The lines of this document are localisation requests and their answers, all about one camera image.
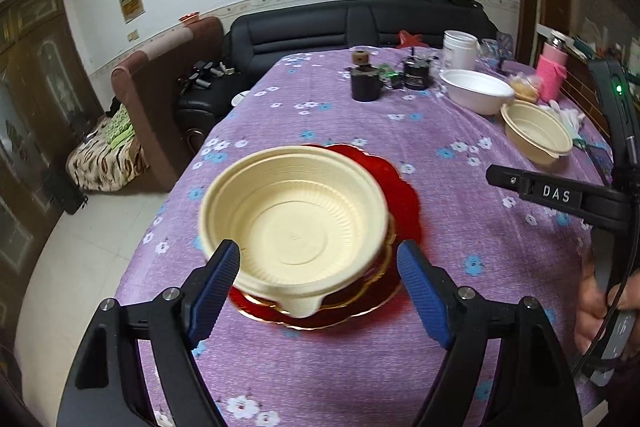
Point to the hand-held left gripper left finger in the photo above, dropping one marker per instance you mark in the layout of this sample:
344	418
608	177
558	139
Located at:
215	297

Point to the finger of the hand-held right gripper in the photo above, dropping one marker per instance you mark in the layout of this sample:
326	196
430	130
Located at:
595	207

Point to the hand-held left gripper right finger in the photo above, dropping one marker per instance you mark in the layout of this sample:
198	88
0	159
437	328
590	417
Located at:
425	297

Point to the cream plastic bowl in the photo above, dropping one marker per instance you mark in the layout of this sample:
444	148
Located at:
537	139
295	227

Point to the large red glass plate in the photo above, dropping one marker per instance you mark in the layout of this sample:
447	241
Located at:
395	192

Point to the white bowl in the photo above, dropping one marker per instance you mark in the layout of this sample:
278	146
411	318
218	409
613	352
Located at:
477	92

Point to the person's right hand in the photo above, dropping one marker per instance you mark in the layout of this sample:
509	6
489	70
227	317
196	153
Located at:
590	312

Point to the bottle with pink knitted sleeve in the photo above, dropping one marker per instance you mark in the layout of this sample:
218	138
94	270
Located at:
551	72

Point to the clear bag of bread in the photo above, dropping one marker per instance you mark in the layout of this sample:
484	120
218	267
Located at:
526	88

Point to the brown patterned blanket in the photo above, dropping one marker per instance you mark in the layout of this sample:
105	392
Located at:
97	162

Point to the white plastic jar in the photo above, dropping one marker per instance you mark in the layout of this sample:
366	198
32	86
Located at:
460	49

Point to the green cloth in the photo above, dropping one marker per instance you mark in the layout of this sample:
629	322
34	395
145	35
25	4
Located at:
119	124

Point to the brown armchair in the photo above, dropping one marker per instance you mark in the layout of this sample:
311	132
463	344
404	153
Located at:
160	107

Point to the purple floral tablecloth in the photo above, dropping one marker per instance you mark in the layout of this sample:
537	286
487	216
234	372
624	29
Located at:
300	117

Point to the small white dish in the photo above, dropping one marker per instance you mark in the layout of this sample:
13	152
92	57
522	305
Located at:
240	98

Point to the dark glass jar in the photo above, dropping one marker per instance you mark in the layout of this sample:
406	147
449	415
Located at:
417	74

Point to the black mug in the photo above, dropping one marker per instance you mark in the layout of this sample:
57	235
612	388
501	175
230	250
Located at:
365	86

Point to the black gadgets on sofa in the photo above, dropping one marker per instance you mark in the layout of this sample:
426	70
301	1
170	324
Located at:
205	74

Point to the small green item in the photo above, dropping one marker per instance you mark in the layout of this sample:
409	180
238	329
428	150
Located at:
389	73

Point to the red star-shaped item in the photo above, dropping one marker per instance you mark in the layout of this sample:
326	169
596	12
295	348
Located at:
412	39

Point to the brown round spool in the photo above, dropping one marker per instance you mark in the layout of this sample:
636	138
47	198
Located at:
361	57

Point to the wooden door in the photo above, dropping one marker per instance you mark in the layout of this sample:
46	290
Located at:
35	107

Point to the black leather sofa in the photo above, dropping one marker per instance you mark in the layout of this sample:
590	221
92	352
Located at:
310	32

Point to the wall socket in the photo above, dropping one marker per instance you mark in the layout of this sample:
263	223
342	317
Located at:
132	36

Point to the yellow wall sign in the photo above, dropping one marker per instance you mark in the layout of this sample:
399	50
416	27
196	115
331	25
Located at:
131	7

